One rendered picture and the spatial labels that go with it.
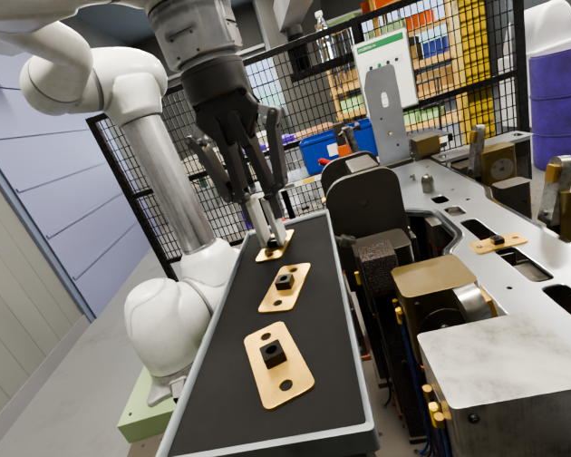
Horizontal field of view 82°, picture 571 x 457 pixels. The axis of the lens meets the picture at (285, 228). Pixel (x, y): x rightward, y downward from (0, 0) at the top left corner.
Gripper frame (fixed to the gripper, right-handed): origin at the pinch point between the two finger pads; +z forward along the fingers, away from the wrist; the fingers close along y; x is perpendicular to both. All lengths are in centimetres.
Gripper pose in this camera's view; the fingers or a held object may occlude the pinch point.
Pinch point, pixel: (266, 220)
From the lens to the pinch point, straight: 44.8
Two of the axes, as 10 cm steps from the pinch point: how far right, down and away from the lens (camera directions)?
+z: 3.1, 8.9, 3.5
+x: 2.3, -4.2, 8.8
